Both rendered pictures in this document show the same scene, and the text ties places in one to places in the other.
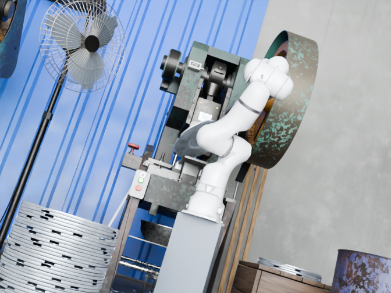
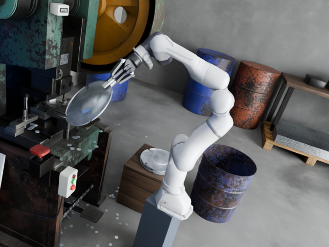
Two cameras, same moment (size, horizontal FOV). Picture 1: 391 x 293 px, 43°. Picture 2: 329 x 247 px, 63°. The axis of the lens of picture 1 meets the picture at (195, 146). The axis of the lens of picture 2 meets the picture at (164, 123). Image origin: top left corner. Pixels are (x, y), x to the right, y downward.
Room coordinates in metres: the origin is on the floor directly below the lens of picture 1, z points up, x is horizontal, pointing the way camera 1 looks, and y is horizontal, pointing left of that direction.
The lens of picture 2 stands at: (1.81, 1.08, 1.47)
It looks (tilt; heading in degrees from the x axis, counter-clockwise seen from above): 25 degrees down; 286
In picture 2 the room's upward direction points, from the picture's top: 15 degrees clockwise
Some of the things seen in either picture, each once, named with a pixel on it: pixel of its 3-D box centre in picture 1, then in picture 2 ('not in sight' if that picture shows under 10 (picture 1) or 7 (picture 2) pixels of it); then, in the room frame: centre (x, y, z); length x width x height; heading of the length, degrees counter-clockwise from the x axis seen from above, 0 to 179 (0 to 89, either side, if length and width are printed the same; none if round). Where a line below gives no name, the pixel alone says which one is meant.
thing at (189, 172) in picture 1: (189, 172); (73, 125); (2.64, -0.01, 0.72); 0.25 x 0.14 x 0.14; 6
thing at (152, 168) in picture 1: (182, 183); (45, 121); (2.81, 0.00, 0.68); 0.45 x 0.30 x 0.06; 96
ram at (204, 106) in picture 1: (202, 123); (56, 61); (2.77, 0.00, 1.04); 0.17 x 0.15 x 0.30; 6
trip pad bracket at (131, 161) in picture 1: (128, 171); (41, 173); (2.55, 0.29, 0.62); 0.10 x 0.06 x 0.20; 96
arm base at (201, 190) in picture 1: (205, 202); (176, 194); (1.99, -0.11, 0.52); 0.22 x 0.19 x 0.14; 170
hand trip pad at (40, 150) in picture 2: (131, 151); (39, 156); (2.55, 0.31, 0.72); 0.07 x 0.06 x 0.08; 6
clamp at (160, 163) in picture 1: (159, 161); (23, 119); (2.79, 0.17, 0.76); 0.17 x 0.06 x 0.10; 96
